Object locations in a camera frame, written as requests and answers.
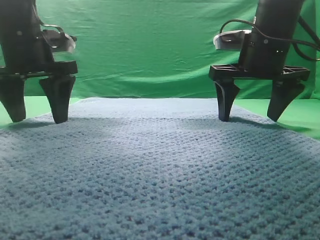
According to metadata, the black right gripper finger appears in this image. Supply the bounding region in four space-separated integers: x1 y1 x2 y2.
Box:
214 79 240 122
267 80 305 122

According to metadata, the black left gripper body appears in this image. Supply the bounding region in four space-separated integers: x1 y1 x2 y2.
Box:
0 0 78 76

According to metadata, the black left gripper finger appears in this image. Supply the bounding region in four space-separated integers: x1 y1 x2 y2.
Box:
39 75 76 124
0 76 26 123

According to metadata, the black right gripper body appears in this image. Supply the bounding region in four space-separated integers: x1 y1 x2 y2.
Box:
209 0 310 81

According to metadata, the blue waffle-weave towel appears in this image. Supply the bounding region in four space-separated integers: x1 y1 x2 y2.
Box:
0 98 320 240

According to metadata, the green backdrop cloth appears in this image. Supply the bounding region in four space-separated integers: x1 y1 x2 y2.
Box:
0 0 320 100

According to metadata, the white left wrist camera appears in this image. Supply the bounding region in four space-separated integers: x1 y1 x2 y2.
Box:
40 23 77 53

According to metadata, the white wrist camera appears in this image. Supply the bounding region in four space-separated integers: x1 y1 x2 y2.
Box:
40 23 77 53
212 29 252 51

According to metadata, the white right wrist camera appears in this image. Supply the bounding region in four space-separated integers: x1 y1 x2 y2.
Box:
212 29 252 51

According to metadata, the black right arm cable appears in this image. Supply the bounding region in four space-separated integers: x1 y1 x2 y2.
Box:
218 14 320 62

